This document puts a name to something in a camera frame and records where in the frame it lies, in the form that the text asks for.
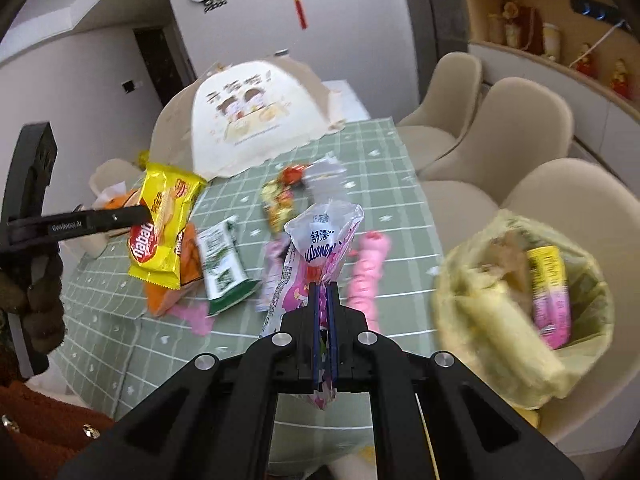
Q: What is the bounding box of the green checked tablecloth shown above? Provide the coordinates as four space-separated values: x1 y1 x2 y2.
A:
50 117 447 480

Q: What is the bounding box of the red orange candy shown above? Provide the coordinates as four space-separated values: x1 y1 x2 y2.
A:
279 162 312 189

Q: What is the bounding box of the white cabinet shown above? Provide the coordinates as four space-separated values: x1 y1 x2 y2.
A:
467 42 640 201

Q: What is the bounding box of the red figurine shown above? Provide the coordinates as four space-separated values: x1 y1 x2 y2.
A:
610 59 632 101
575 42 597 79

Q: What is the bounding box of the dark red box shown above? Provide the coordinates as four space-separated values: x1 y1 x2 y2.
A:
517 5 544 56

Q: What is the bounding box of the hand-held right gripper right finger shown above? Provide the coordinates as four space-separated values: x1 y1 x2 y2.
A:
327 282 586 480

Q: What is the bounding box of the white pink tissue packet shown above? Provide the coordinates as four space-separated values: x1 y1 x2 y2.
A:
260 200 366 412

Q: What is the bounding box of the white cable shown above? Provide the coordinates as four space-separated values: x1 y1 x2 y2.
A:
567 20 629 68

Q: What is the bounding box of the person's red knit sweater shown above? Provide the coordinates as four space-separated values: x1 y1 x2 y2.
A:
0 379 117 480

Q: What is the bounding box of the printed mesh food cover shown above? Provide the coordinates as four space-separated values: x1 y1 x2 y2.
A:
187 57 349 181

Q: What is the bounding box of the pale yellow crumpled plastic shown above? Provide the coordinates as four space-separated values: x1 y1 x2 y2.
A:
457 282 568 397

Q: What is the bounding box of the yellow wafer packet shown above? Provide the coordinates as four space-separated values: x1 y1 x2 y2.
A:
127 152 208 291

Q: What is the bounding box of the gold figurine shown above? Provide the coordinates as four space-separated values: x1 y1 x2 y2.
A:
501 0 522 49

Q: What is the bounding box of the wooden wall shelf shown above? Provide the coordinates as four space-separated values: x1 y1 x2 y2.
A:
457 0 640 123

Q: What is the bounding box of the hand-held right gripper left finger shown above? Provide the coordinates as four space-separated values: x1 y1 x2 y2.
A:
55 282 323 480

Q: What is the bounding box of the pink caterpillar toy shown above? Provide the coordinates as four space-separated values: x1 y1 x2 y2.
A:
347 230 392 332

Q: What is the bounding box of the clear plastic wrapper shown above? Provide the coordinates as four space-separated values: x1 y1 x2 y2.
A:
300 156 347 212

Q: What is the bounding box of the person's left hand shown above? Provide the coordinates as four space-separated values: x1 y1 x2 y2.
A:
0 252 66 361

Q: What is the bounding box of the white yellow jar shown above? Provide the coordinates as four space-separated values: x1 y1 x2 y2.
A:
542 22 562 62

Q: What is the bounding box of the gold candy wrapper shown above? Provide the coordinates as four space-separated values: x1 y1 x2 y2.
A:
262 180 297 235

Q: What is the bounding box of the pink yellow packet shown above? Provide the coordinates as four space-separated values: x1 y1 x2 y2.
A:
526 245 574 352

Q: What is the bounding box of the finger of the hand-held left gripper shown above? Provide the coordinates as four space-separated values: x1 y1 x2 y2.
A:
7 203 152 246

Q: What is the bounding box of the green white snack packet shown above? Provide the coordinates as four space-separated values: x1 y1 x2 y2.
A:
196 219 262 317

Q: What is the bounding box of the black power strip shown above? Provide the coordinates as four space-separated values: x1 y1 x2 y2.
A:
570 0 624 24

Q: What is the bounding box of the dark door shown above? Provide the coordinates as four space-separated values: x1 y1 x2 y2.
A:
132 27 198 109

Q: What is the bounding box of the lilac snack packet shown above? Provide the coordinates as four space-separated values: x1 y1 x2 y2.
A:
261 239 291 313

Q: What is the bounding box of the pink wrapper piece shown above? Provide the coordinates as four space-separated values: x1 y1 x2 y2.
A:
172 304 214 337

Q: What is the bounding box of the bin with yellow liner bag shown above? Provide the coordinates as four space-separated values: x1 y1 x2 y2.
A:
431 209 617 411

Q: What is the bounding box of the orange snack packet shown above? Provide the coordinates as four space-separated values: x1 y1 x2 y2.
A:
145 222 207 318

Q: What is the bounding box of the brown crumpled bag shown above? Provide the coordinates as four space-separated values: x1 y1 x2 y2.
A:
490 229 532 313

